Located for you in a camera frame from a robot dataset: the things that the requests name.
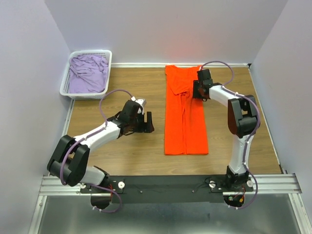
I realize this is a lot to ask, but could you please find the orange t-shirt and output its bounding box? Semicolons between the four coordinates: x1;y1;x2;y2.
164;65;209;155

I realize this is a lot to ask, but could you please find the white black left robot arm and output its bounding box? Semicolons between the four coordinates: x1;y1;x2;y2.
47;97;154;193

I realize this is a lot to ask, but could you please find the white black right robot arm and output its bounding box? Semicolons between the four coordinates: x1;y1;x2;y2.
193;69;260;191

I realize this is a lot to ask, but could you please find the purple t-shirt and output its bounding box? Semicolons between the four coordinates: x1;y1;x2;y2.
68;55;109;94

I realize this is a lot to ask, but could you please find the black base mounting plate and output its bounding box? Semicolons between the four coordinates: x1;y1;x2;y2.
80;173;254;208

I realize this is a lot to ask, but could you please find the white perforated plastic basket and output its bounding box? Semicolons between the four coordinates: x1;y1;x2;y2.
59;49;112;100

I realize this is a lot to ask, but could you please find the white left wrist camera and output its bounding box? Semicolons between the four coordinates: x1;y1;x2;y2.
131;97;146;108

